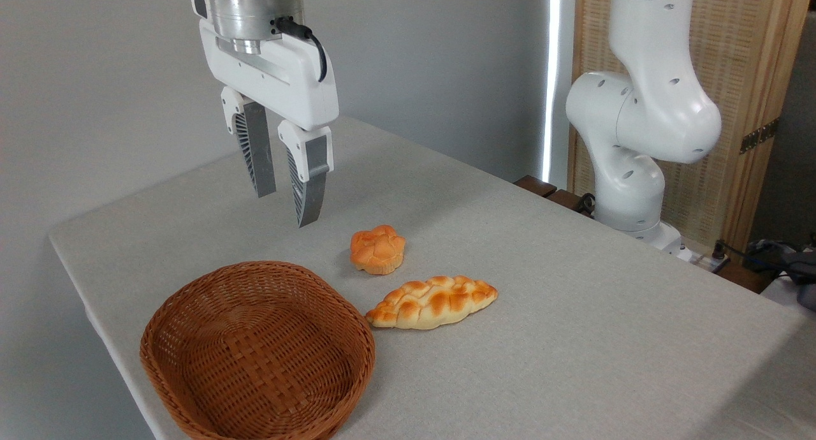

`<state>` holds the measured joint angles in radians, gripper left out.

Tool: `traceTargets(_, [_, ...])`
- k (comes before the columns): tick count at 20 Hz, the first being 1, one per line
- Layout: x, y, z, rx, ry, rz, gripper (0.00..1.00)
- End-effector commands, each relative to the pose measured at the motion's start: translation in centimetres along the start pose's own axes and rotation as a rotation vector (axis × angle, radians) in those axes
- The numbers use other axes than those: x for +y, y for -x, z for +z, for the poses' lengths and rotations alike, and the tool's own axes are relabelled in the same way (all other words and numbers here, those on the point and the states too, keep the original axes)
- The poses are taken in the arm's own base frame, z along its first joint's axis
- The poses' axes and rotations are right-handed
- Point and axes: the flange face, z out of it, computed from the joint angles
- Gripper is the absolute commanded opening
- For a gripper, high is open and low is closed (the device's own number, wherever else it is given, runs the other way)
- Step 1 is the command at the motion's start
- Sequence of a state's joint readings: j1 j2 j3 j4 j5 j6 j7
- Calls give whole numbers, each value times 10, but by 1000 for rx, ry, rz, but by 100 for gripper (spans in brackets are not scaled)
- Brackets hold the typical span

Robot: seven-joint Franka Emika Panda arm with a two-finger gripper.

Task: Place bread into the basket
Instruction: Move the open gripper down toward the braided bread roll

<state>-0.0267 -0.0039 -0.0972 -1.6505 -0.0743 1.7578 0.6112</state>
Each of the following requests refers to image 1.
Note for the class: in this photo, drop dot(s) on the white power strip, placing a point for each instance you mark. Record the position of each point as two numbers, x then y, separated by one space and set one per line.
711 263

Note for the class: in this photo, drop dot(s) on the dark brown wooden block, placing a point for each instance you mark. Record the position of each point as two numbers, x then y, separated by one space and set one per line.
566 199
535 185

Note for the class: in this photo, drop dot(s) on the long braided bread loaf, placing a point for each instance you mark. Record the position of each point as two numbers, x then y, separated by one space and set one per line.
433 303

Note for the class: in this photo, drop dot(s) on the grey tablecloth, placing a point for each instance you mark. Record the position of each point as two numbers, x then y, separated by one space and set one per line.
542 338

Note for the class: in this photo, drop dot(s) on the brown woven wicker basket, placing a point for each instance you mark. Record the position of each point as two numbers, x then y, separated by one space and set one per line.
255 357

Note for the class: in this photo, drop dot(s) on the metal screen hinge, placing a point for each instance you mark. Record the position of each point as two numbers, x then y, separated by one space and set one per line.
758 136

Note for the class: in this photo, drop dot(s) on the small round bread bun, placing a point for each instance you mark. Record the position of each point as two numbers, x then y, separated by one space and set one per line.
377 250

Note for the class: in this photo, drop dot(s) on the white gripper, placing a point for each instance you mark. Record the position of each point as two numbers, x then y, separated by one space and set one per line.
287 86

